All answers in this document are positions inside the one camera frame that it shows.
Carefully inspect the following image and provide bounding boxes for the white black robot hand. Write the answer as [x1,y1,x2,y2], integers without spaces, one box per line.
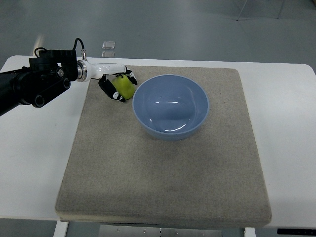
[77,60,138,102]

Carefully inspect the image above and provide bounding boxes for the green pear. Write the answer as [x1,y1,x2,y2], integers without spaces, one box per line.
[112,75,135,100]

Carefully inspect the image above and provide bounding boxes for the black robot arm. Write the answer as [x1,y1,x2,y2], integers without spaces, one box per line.
[0,38,86,115]

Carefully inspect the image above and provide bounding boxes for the blue ceramic bowl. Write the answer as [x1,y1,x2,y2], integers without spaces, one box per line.
[132,75,210,141]

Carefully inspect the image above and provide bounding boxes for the lower floor socket plate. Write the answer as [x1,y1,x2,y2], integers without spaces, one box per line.
[101,51,115,58]

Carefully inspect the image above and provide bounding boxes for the floor socket plate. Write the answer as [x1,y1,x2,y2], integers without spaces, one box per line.
[101,51,115,58]
[102,41,116,49]

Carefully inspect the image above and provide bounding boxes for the upper floor socket plate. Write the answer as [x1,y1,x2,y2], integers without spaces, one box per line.
[102,41,116,49]

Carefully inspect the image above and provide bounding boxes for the grey felt mat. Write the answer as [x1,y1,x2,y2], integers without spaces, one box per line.
[55,66,272,229]

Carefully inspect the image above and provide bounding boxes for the grey metal table base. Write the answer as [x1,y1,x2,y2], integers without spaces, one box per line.
[98,225,223,237]

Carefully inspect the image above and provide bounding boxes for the metal chair legs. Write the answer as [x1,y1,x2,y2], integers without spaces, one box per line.
[236,0,286,21]

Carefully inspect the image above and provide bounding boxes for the black table control panel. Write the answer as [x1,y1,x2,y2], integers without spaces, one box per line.
[277,229,316,236]

